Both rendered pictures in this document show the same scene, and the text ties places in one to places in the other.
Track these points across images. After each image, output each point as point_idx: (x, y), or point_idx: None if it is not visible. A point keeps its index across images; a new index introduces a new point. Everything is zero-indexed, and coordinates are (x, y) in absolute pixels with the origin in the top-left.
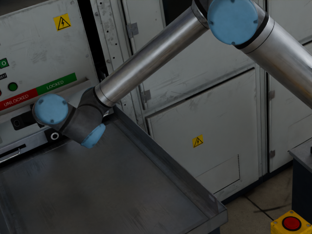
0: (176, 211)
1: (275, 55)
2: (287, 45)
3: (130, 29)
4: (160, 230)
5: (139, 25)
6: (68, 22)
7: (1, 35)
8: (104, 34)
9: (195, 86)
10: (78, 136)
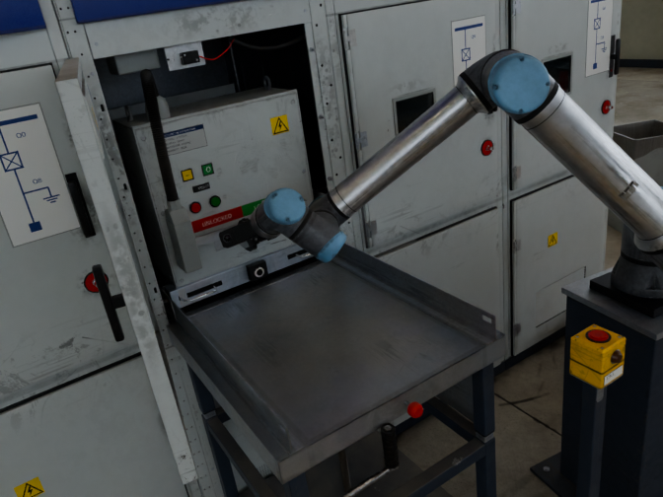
0: (440, 341)
1: (567, 127)
2: (581, 117)
3: (359, 139)
4: (424, 360)
5: (369, 135)
6: (287, 125)
7: (209, 132)
8: (328, 143)
9: (428, 222)
10: (316, 243)
